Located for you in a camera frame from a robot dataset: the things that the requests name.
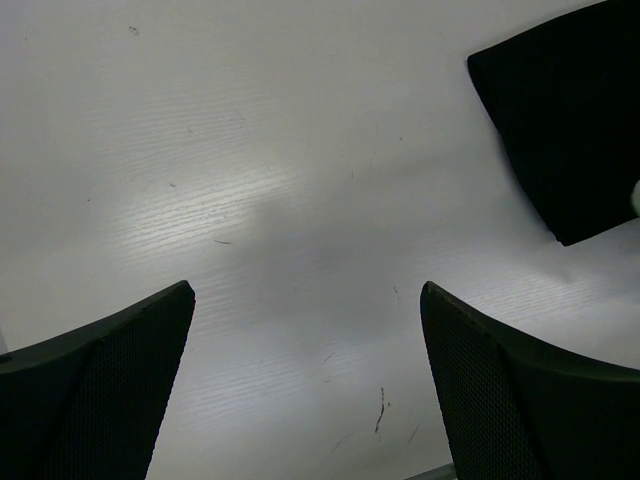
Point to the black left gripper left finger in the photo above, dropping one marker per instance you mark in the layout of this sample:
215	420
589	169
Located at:
89	404

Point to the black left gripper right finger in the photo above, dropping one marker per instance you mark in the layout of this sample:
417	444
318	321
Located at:
517	407

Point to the black skirt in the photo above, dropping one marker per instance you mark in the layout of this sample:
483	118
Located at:
564	99

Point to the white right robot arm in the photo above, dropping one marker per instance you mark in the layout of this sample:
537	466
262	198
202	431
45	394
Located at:
635	198

